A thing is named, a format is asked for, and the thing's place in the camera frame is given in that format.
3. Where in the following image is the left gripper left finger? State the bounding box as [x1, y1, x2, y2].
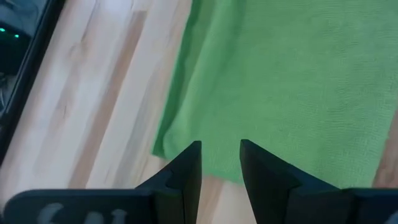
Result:
[135, 140, 203, 224]

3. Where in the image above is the black device with green light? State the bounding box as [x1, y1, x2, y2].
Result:
[0, 0, 67, 163]

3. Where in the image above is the green microfiber towel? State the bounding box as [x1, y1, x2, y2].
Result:
[151, 0, 398, 189]

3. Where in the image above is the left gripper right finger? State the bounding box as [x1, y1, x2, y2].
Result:
[239, 139, 354, 224]

